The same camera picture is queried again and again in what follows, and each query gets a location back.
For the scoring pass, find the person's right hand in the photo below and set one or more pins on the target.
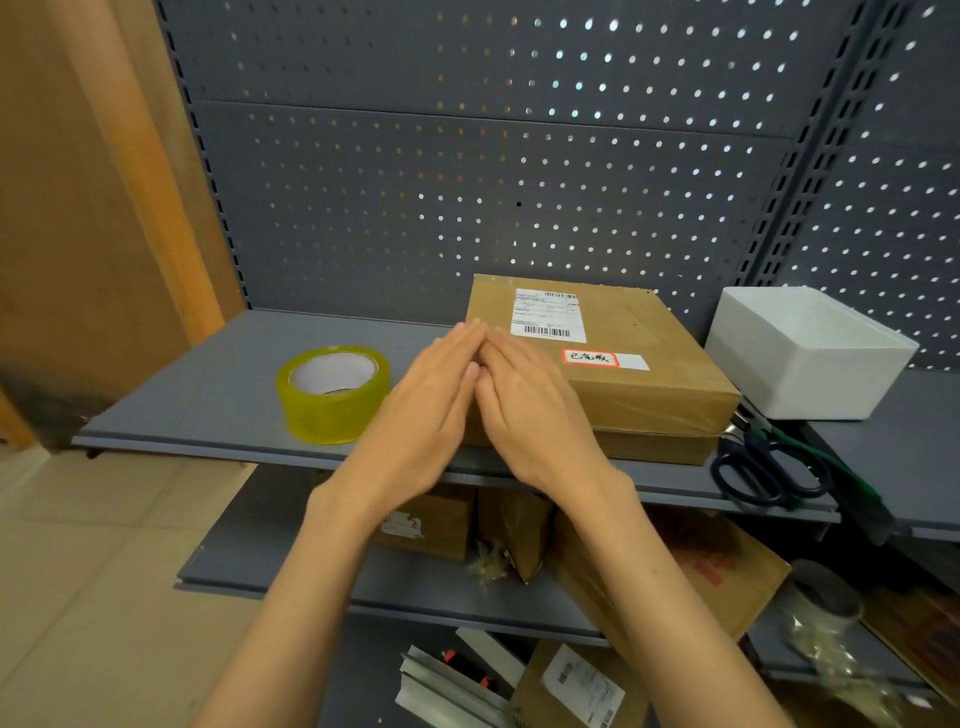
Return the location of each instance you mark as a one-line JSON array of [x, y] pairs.
[[540, 427]]

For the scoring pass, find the person's left hand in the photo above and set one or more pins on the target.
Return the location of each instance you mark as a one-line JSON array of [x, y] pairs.
[[412, 435]]

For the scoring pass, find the yellow tape roll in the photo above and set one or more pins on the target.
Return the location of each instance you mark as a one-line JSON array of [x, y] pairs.
[[330, 420]]

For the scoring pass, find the brown cardboard box white labels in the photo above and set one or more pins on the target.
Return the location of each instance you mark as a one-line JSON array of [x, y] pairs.
[[660, 375]]

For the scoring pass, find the black scissors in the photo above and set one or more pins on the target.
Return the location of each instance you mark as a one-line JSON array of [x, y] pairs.
[[757, 465]]

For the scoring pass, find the white plastic bin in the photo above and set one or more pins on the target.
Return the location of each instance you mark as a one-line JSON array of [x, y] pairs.
[[810, 367]]

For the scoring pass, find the person's left forearm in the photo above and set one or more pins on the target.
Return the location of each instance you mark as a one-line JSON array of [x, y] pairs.
[[285, 622]]

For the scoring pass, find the person's right forearm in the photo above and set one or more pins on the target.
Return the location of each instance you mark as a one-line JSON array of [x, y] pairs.
[[675, 622]]

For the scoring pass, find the cardboard box torn white sticker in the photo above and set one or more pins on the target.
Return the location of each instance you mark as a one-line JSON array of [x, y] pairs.
[[435, 521]]

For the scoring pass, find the cardboard box red lettering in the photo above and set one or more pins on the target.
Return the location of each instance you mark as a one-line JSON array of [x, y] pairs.
[[720, 562]]

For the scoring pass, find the cardboard box barcode label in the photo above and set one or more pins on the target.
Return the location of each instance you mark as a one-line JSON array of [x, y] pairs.
[[577, 690]]

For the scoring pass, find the white tape roll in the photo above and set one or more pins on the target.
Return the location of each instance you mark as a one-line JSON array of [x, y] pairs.
[[825, 600]]

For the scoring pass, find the cardboard box red blue print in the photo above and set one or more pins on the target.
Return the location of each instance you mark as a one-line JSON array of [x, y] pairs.
[[919, 630]]

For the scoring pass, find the white flat strips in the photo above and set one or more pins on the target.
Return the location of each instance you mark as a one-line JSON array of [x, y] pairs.
[[450, 686]]

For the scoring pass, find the grey perforated back panel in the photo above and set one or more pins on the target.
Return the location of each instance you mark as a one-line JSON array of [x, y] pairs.
[[892, 187], [487, 165]]

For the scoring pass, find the crumpled clear plastic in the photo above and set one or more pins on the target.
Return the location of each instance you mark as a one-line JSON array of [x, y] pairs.
[[840, 660]]

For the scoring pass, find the brown wooden panel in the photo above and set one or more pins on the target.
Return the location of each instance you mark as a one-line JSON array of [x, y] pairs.
[[82, 202]]

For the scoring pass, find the grey slotted upright post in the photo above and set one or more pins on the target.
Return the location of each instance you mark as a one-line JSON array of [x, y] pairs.
[[202, 150], [821, 142]]

